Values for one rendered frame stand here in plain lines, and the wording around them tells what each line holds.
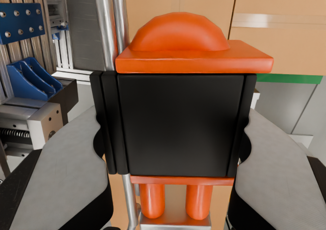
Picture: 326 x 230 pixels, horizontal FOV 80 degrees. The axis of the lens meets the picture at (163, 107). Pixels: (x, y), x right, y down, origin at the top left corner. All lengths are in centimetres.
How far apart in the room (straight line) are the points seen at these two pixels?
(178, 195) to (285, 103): 159
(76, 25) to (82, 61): 20
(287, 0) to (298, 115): 112
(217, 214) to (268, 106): 112
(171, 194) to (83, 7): 114
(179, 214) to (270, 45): 80
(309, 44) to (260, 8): 25
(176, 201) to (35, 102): 49
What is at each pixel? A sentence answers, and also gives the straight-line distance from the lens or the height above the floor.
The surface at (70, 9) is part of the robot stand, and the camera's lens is 127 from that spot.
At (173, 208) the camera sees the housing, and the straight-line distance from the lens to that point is 20.
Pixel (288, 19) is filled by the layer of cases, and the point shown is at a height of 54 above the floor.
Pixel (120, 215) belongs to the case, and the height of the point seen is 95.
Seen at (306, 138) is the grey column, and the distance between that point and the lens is 201.
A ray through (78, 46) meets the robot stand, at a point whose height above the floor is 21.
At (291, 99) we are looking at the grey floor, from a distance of 176.
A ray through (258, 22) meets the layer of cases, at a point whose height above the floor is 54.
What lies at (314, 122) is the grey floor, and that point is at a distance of 196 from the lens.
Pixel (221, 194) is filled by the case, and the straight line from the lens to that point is 68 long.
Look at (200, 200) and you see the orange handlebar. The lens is 17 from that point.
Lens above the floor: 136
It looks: 62 degrees down
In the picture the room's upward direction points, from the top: 175 degrees counter-clockwise
